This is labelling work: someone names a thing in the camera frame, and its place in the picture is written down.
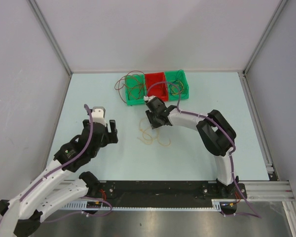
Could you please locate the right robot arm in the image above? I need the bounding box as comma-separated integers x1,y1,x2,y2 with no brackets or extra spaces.
144,96,237,198

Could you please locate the grey slotted cable duct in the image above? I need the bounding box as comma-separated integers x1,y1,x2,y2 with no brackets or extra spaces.
61,199,224,212

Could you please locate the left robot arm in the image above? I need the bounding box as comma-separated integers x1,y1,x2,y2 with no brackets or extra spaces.
0,119,118,237

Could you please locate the left green bin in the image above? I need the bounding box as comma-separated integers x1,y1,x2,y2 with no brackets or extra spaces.
125,74,147,106

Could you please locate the green bin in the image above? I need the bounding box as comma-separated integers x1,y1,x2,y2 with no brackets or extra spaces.
125,74,147,106
164,70,189,101

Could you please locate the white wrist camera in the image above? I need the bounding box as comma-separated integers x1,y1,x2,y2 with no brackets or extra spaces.
144,96,155,103
91,107,107,126

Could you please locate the red bin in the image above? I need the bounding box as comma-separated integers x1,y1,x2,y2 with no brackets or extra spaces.
145,72,169,102

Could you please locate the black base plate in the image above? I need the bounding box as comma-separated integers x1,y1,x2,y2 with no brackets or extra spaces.
86,181,247,208

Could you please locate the yellow wire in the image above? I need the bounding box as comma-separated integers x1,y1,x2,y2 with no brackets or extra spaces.
169,79,188,96

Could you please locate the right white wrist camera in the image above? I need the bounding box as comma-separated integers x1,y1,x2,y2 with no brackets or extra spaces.
144,96,155,103

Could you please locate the right green bin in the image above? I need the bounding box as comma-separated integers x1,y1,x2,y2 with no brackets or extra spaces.
164,70,189,101

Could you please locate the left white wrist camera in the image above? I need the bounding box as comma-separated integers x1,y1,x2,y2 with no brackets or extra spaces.
91,107,107,126

